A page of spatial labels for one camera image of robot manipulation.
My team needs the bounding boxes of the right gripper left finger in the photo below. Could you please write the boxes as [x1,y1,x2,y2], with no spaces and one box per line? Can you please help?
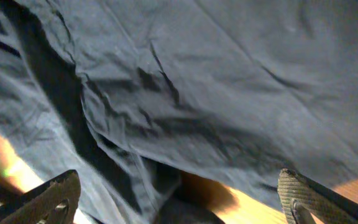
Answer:
[0,170,81,224]

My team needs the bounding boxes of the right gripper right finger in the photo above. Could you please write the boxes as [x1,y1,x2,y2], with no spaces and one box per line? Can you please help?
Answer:
[277,169,358,224]

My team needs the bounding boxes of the navy blue shorts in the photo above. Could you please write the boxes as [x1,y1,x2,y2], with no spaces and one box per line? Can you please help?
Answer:
[0,0,358,223]

